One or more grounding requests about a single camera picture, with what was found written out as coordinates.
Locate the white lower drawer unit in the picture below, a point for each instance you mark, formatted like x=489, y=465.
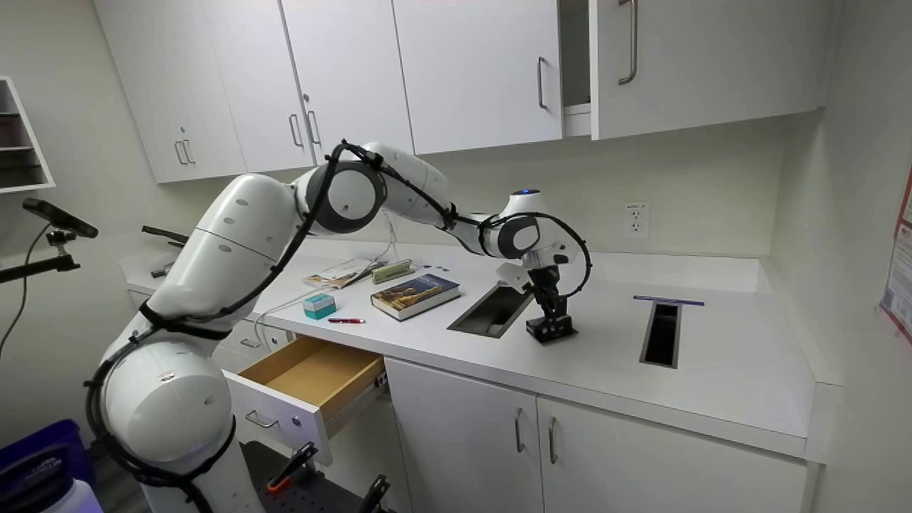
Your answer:
x=255, y=344

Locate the white lower cabinet door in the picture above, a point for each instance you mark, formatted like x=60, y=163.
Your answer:
x=460, y=442
x=666, y=470

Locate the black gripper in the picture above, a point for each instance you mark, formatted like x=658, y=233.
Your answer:
x=549, y=290

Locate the white wall outlet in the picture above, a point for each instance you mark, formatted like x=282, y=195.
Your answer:
x=636, y=220

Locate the black and red clamp tools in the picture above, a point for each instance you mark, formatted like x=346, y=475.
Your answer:
x=289, y=470

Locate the black camera on stand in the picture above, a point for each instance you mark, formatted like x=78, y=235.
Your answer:
x=57, y=217

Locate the blue bin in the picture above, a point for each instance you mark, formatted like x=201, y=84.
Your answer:
x=37, y=465

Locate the red pen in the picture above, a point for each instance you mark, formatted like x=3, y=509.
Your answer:
x=346, y=321

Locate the open wooden drawer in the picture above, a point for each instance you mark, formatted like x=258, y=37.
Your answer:
x=314, y=381

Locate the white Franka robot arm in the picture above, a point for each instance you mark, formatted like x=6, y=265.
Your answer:
x=238, y=247

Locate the white open shelf unit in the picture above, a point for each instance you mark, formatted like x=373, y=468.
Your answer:
x=19, y=143

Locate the small black box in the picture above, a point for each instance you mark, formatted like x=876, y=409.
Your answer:
x=550, y=332

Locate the wide rectangular countertop opening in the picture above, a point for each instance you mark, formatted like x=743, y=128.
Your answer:
x=492, y=311

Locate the teal cardboard box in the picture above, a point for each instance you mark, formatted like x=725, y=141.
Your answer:
x=319, y=307

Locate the stack of books and papers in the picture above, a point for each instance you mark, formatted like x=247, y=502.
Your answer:
x=341, y=275

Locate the wall poster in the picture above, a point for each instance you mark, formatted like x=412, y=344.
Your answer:
x=898, y=275

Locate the white upper cabinets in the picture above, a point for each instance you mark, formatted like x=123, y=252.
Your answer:
x=475, y=66

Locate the narrow countertop slot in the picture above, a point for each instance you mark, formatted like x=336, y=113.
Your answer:
x=663, y=332

